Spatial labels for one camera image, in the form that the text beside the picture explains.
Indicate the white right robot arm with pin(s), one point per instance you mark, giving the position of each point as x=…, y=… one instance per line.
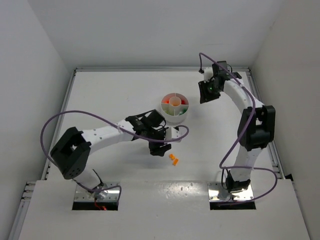
x=256, y=127

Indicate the green legos in container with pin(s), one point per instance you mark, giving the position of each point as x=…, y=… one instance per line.
x=182, y=111

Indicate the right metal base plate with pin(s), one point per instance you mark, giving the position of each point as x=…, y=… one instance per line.
x=217, y=193

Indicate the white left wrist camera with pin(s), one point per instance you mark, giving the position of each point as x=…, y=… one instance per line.
x=173, y=134

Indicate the yellow long lego brick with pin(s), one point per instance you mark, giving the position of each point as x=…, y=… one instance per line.
x=175, y=161

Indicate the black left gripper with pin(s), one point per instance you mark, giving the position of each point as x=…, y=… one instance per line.
x=159, y=149

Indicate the white divided round container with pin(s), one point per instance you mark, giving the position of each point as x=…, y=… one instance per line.
x=170, y=111

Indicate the aluminium frame rail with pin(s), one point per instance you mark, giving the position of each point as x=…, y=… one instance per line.
x=269, y=157

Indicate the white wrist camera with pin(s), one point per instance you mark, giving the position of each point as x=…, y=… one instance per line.
x=207, y=74
x=173, y=134

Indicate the metal base plate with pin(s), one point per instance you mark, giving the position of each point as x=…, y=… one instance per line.
x=110, y=192
x=217, y=193

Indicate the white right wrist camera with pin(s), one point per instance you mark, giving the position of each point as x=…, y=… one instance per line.
x=207, y=74

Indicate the yellow two by two block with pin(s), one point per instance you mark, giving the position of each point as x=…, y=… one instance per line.
x=171, y=156

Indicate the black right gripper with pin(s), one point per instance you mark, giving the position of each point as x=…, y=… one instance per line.
x=208, y=93

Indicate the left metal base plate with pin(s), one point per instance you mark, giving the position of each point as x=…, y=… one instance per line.
x=110, y=192

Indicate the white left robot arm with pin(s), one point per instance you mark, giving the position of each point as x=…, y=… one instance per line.
x=71, y=153

